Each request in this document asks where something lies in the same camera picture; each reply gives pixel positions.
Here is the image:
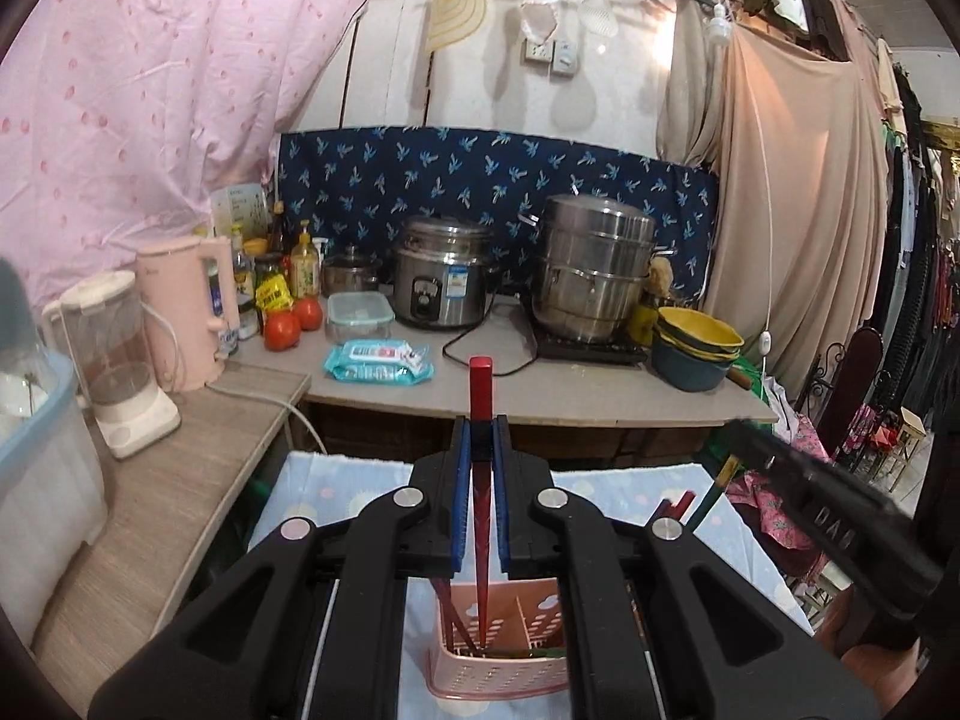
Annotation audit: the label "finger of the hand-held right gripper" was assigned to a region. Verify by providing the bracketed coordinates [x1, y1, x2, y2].
[718, 418, 811, 492]

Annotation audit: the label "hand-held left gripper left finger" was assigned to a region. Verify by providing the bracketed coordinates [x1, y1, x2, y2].
[88, 414, 473, 720]

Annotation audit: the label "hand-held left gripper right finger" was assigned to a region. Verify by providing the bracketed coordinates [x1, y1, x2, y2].
[491, 412, 880, 720]

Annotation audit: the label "green chopstick gold band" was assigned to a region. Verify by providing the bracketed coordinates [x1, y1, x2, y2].
[688, 455, 736, 533]

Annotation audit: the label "pink perforated utensil basket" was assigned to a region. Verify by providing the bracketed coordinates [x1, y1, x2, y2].
[405, 576, 578, 702]

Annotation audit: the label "person's right forearm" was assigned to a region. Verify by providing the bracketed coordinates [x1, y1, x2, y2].
[821, 585, 927, 720]

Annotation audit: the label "pink floral cloth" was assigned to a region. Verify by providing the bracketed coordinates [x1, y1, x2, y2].
[726, 412, 835, 582]

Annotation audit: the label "wooden stool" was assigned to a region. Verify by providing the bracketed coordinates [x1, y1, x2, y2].
[868, 405, 931, 497]

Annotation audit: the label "stack of blue yellow bowls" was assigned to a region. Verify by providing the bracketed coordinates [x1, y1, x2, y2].
[650, 305, 746, 393]

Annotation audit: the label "dark wooden chair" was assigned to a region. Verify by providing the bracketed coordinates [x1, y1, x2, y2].
[793, 325, 887, 460]

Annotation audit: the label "light blue spotted tablecloth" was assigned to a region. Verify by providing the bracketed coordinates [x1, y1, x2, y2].
[247, 450, 815, 720]

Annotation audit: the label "grey counter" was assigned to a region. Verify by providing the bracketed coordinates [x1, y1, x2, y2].
[225, 292, 779, 428]

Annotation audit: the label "blue wet wipes pack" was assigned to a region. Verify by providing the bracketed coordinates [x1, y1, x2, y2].
[323, 338, 435, 385]

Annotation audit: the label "black induction cooker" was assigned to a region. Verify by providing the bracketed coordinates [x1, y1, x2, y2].
[531, 319, 650, 367]

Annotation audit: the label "glass container with lid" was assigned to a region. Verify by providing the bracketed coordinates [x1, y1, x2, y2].
[324, 290, 395, 343]

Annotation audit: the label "steel rice cooker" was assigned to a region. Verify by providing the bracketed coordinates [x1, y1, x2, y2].
[390, 216, 501, 332]

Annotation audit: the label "beige curtain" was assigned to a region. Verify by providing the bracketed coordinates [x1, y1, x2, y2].
[658, 11, 905, 410]

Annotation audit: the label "steel steamer pot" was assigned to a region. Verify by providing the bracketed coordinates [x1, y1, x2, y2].
[519, 193, 676, 343]

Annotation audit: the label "small steel pot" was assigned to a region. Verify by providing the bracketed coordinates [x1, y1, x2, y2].
[322, 243, 384, 298]

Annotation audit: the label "hanging clothes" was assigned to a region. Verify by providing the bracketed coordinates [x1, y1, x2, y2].
[874, 37, 960, 432]

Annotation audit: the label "yellow oil bottle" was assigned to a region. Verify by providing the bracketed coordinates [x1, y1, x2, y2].
[289, 220, 323, 300]

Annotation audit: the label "yellow labelled jar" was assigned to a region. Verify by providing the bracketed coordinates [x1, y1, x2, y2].
[254, 253, 294, 316]

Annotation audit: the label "wooden side counter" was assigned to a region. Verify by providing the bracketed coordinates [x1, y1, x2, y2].
[30, 371, 312, 676]

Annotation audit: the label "blue labelled bottle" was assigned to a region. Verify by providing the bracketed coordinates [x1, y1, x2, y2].
[229, 223, 260, 340]

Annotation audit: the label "dark blue patterned cloth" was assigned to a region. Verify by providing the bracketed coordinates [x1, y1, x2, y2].
[276, 127, 721, 301]

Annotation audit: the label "pink electric kettle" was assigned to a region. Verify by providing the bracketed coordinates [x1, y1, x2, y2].
[135, 234, 240, 394]

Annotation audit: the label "white blender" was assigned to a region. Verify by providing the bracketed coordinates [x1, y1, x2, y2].
[40, 270, 183, 461]

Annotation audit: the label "white dish rack teal lid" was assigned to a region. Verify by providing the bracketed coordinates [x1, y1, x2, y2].
[0, 259, 107, 647]

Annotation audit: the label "pink patterned curtain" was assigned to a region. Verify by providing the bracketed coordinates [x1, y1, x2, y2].
[0, 0, 376, 308]

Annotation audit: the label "white cable with switch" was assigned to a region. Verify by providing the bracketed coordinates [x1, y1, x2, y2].
[739, 30, 775, 395]

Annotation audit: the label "black power cable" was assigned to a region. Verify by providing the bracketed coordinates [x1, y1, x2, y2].
[441, 295, 542, 377]

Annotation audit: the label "white kettle cable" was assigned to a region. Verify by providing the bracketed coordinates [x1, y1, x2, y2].
[206, 379, 329, 457]

